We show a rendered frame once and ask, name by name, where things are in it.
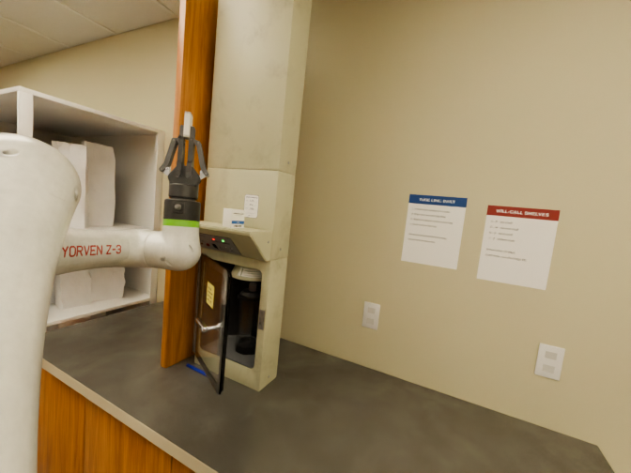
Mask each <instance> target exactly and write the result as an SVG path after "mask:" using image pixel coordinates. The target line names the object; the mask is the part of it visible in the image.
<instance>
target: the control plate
mask: <svg viewBox="0 0 631 473"><path fill-rule="evenodd" d="M199 237H200V245H201V247H203V248H208V249H212V250H217V251H222V252H230V253H234V254H239V255H241V253H240V252H239V250H238V248H237V247H236V245H235V244H234V242H233V241H232V239H231V238H228V237H222V236H213V235H208V234H202V233H199ZM213 238H214V239H215V240H213ZM222 240H223V241H224V242H222ZM201 242H202V243H203V244H201ZM211 243H212V244H215V245H216V246H217V247H218V249H216V248H214V247H213V245H212V244H211ZM207 244H209V245H210V246H207ZM220 246H221V248H220ZM225 247H226V248H227V249H226V248H225ZM230 248H231V249H232V250H231V251H230Z"/></svg>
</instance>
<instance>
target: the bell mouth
mask: <svg viewBox="0 0 631 473"><path fill-rule="evenodd" d="M231 273H232V277H233V278H236V279H239V280H244V281H251V282H262V273H261V271H260V270H258V269H254V268H249V267H242V266H238V265H235V266H234V268H233V270H232V272H231Z"/></svg>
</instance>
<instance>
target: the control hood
mask: <svg viewBox="0 0 631 473"><path fill-rule="evenodd" d="M199 233H202V234H208V235H213V236H218V237H228V238H231V239H232V241H233V242H234V244H235V245H236V247H237V248H238V250H239V252H240V253H241V255H239V254H234V253H230V252H225V253H229V254H234V255H238V256H243V257H247V258H252V259H256V260H261V261H265V262H267V261H269V260H270V252H271V241H272V231H266V230H260V229H254V228H247V227H244V228H229V227H224V226H223V224H222V223H217V222H210V221H200V226H199ZM201 248H203V247H201ZM203 249H207V250H212V249H208V248H203ZM212 251H216V252H222V251H217V250H212Z"/></svg>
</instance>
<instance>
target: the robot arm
mask: <svg viewBox="0 0 631 473"><path fill-rule="evenodd" d="M195 132H196V130H195V127H193V126H192V113H191V112H186V111H185V115H184V125H180V129H179V135H178V137H177V138H172V140H171V143H170V145H169V148H168V151H167V154H166V156H165V159H164V162H163V164H162V166H161V167H160V168H159V170H160V171H161V172H162V173H164V174H166V175H167V178H168V180H169V191H168V196H169V197H170V198H171V199H165V200H164V209H163V223H162V231H160V232H158V231H148V230H142V229H135V228H131V229H123V230H87V229H77V228H69V225H70V222H71V220H72V217H73V215H74V212H75V210H76V207H77V205H78V204H79V202H80V199H81V193H82V186H81V181H80V177H79V176H78V173H77V172H76V170H75V168H74V167H73V165H72V164H71V163H70V161H69V160H68V159H67V158H66V157H65V156H64V155H63V154H61V153H60V152H59V151H58V150H56V149H55V148H53V147H52V146H50V145H47V144H45V143H43V142H42V141H40V140H37V139H34V138H31V137H28V136H24V135H21V134H15V133H5V132H0V473H38V410H39V394H40V380H41V368H42V359H43V349H44V341H45V333H46V326H47V320H48V313H49V307H50V302H51V296H52V291H53V286H54V278H55V276H56V275H61V274H65V273H70V272H74V271H80V270H86V269H92V268H101V267H154V268H162V269H169V270H174V271H184V270H187V269H190V268H191V267H193V266H195V265H196V263H197V262H198V261H199V259H200V256H201V245H200V237H199V226H200V212H201V203H200V202H196V200H197V199H198V192H199V184H200V183H201V179H203V178H205V177H209V173H208V170H207V168H206V163H205V158H204V152H203V147H202V144H201V143H200V141H197V140H195ZM185 139H186V140H189V148H188V161H187V166H185V164H184V159H185V144H186V141H185ZM177 146H178V150H177ZM195 146H196V148H197V154H198V159H199V163H200V168H201V171H200V175H199V174H197V172H196V171H195V169H194V151H195ZM176 151H177V166H176V167H175V168H174V169H173V170H172V171H171V169H170V167H171V164H172V162H173V159H174V156H175V154H176ZM170 171H171V172H170Z"/></svg>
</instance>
